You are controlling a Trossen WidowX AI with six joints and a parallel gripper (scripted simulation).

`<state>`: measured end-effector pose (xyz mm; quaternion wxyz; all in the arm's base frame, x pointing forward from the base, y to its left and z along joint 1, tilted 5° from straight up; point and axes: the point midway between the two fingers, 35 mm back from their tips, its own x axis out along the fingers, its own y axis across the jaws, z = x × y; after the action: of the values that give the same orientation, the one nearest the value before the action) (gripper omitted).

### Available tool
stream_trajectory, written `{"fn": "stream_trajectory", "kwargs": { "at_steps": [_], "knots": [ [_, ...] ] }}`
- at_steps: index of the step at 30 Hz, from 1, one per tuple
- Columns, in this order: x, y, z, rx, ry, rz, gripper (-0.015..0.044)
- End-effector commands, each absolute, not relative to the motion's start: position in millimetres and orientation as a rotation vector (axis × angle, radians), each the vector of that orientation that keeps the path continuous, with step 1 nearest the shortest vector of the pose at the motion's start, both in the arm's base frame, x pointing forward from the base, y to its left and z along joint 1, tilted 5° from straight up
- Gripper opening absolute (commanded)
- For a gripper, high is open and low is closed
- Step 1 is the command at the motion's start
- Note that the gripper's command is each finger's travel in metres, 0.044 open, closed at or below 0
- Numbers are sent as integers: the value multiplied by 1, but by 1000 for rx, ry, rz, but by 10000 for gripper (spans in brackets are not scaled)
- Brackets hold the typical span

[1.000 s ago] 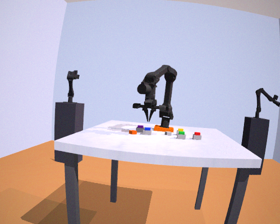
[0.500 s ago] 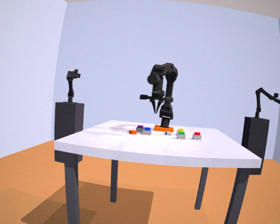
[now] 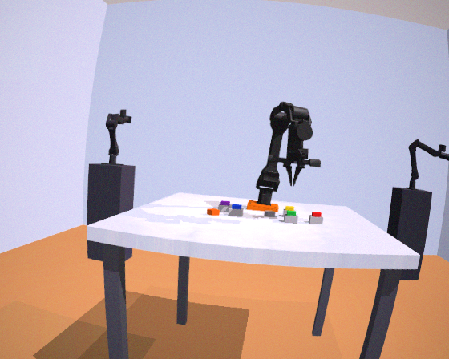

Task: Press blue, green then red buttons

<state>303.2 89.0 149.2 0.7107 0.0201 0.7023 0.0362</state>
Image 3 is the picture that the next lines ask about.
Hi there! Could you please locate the blue button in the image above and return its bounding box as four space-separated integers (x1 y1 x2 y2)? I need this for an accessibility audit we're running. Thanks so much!
229 204 244 217

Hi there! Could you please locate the green button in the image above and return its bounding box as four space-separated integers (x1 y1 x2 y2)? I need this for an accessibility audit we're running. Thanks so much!
284 211 298 224

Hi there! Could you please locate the purple button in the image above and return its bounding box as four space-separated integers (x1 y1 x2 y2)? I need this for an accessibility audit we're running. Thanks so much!
218 200 232 212

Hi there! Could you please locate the red button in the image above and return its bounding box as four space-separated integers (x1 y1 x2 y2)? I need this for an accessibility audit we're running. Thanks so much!
309 212 324 225

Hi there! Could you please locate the yellow button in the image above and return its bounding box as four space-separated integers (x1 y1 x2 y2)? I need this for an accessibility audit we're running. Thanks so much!
282 206 295 217

